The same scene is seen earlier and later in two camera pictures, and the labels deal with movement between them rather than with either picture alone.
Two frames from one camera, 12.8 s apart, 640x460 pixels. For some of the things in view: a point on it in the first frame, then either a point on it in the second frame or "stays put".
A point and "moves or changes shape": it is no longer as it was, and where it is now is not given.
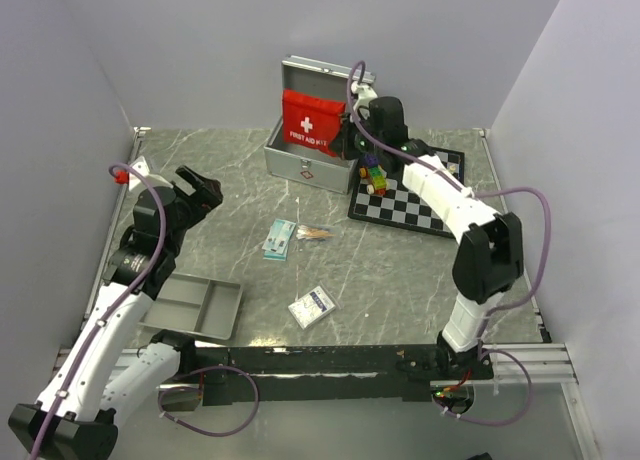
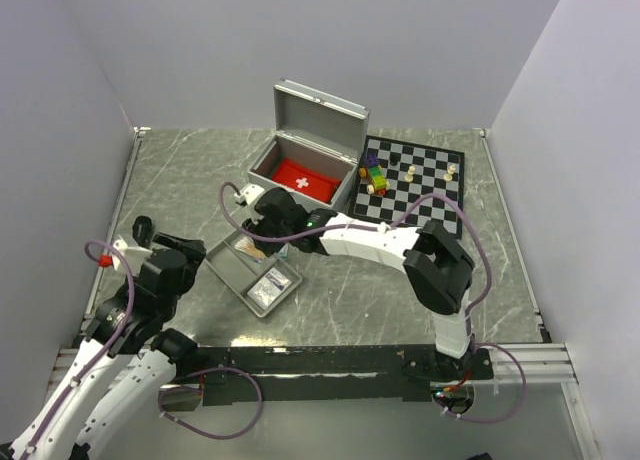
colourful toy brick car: [376, 174] stays put
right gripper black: [342, 143] → [256, 225]
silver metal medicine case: [302, 163] → [314, 149]
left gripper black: [211, 195] → [195, 250]
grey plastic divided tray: [206, 306] → [240, 274]
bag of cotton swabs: [313, 233] moves or changes shape
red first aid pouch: [311, 121] → [305, 178]
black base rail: [333, 374] stays put
